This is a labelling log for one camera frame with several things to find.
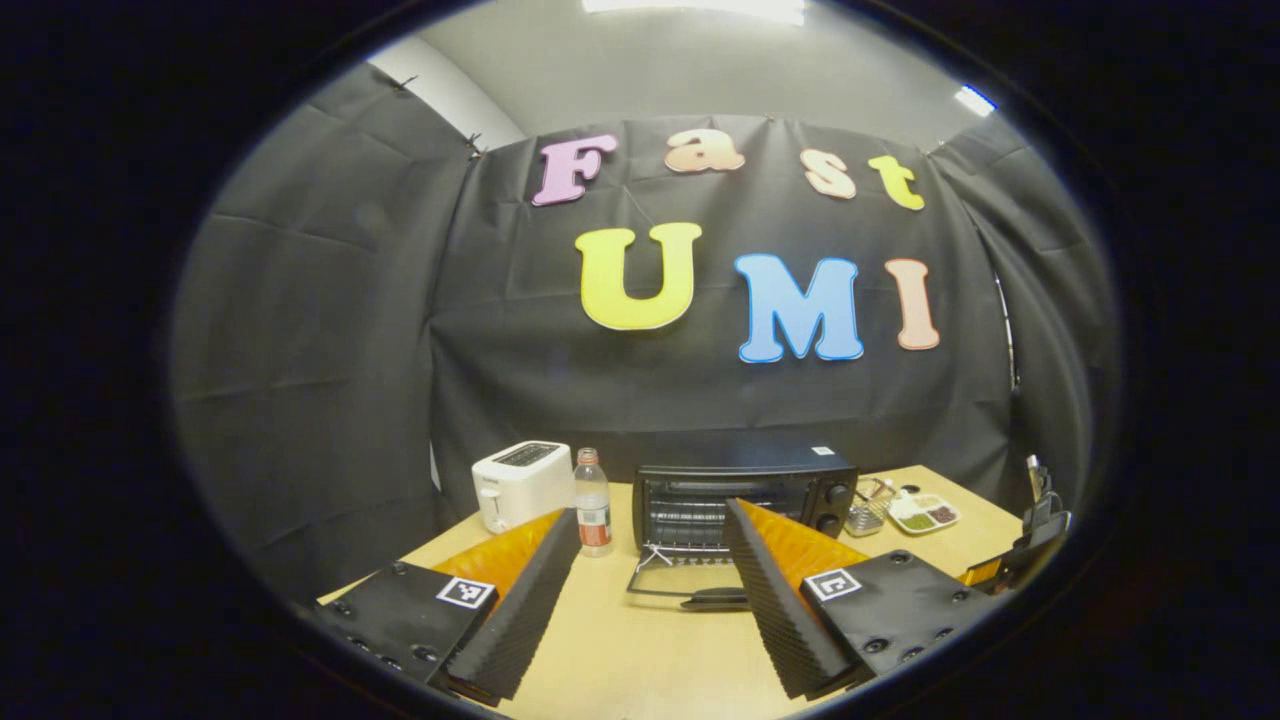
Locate oven wire rack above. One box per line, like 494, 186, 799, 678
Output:
640, 500, 746, 569

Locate black backdrop cloth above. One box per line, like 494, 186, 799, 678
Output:
170, 62, 1121, 601

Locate clear bottle with red label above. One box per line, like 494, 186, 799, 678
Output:
574, 447, 613, 558

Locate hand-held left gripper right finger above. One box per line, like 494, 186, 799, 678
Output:
722, 498, 1001, 701

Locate black electric oven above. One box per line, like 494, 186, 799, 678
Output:
627, 445, 861, 611

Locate white divided plate of beans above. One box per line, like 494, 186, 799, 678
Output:
888, 489, 961, 535

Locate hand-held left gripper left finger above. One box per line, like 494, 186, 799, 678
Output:
290, 508, 583, 701

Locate white toaster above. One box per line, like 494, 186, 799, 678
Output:
471, 441, 577, 535

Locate small metal wire basket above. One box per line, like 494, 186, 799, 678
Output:
845, 476, 898, 538

